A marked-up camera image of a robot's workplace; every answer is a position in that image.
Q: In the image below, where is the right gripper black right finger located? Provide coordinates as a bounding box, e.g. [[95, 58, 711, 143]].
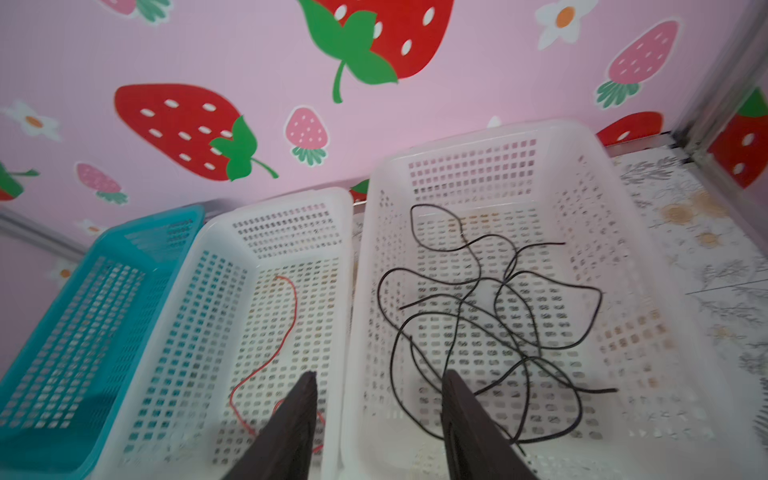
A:
[[441, 370, 536, 480]]

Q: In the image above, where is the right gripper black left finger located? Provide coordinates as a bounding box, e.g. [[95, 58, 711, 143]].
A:
[[224, 371, 318, 480]]

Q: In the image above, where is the red wire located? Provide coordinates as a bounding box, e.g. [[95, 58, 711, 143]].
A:
[[227, 274, 326, 455]]

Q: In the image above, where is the white basket middle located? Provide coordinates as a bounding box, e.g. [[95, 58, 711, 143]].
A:
[[92, 187, 353, 479]]

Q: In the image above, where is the white basket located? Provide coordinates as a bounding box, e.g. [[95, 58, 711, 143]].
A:
[[92, 187, 353, 479], [341, 121, 767, 479]]

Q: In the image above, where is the white basket right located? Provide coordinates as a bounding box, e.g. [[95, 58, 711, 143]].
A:
[[341, 121, 767, 479]]

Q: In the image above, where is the teal plastic basket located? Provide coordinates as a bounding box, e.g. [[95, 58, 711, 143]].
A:
[[1, 205, 205, 479]]

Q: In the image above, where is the aluminium corner post right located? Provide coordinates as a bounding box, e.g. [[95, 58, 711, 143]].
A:
[[673, 1, 767, 197]]

